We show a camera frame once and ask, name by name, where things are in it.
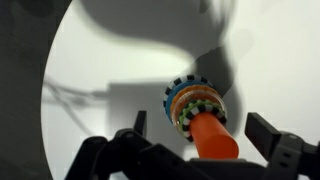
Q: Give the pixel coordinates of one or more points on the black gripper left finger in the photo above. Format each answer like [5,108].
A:
[133,153]

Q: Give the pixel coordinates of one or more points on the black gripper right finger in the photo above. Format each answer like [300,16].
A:
[286,156]

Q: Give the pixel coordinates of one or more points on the black white striped stacker base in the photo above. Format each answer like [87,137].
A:
[181,80]

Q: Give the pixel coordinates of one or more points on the orange stacking post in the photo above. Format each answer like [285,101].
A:
[213,136]

